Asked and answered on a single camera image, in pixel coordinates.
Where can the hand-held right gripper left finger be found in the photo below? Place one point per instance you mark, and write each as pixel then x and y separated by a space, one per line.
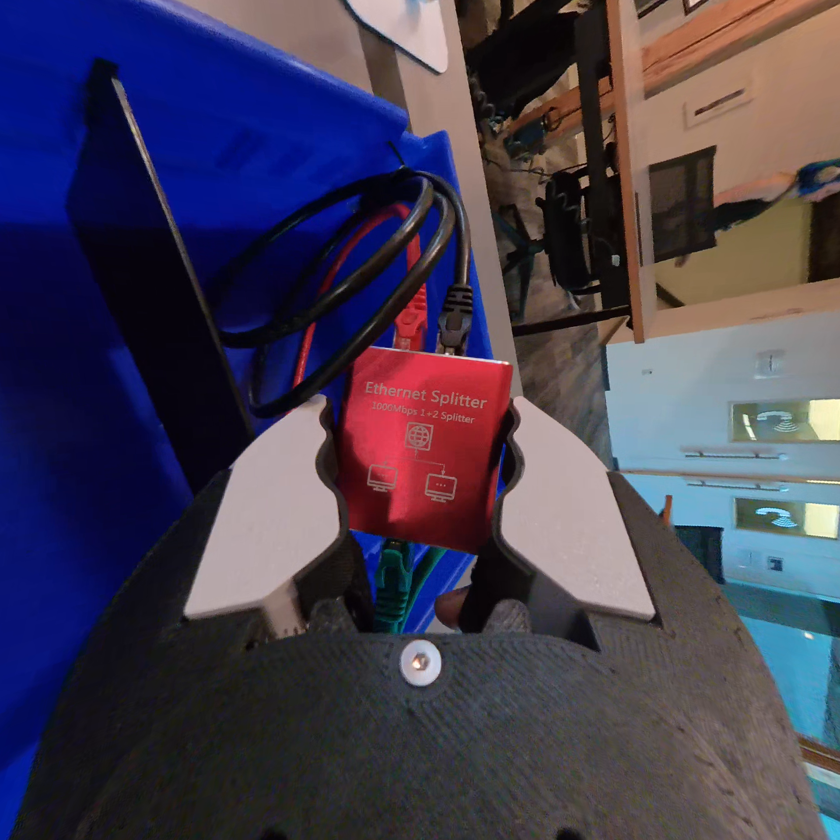
pixel 269 518

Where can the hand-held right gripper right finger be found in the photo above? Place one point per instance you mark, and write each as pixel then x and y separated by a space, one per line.
pixel 571 525

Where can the red ethernet splitter box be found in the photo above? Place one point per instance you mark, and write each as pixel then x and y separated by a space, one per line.
pixel 420 453

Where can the blue storage bin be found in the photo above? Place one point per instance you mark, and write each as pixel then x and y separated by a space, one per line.
pixel 65 394

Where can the wooden office desk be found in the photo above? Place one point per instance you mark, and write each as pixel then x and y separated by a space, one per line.
pixel 627 197

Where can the person's right hand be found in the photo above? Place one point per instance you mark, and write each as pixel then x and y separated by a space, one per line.
pixel 451 607

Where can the black bin divider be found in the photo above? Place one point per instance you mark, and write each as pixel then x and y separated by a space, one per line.
pixel 164 328

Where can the white board stand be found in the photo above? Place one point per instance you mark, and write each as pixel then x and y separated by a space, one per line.
pixel 407 26

